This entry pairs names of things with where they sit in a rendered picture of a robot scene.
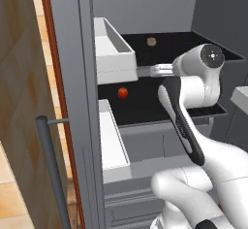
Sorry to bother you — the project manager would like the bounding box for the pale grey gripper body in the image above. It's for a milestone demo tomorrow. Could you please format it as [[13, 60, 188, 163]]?
[[148, 63, 174, 79]]

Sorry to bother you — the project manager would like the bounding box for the black fridge rack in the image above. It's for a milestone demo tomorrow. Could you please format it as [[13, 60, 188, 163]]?
[[97, 76, 229, 128], [121, 30, 246, 79]]

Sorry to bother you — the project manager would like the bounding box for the garlic bulb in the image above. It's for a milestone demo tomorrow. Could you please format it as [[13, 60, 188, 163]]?
[[146, 37, 158, 48]]

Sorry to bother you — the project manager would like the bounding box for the red round fruit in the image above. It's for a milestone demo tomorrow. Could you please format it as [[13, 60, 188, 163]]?
[[117, 87, 129, 100]]

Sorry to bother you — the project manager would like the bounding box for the short white door bin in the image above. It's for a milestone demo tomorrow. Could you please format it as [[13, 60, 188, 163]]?
[[93, 16, 140, 85]]

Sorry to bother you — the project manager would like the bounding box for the grey fridge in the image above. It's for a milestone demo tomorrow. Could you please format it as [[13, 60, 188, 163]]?
[[91, 0, 248, 229]]

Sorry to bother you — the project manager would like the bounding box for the grey fridge drawer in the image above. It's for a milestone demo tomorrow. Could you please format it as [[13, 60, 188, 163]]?
[[118, 121, 215, 164]]

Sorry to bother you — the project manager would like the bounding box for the long white door bin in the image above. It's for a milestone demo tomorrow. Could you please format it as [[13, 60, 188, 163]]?
[[98, 98, 134, 185]]

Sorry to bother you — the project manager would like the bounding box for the wood-faced fridge door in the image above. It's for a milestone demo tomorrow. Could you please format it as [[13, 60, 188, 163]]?
[[0, 0, 107, 229]]

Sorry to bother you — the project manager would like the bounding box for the dark grey door handle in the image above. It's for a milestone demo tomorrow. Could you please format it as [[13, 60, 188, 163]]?
[[35, 114, 73, 229]]

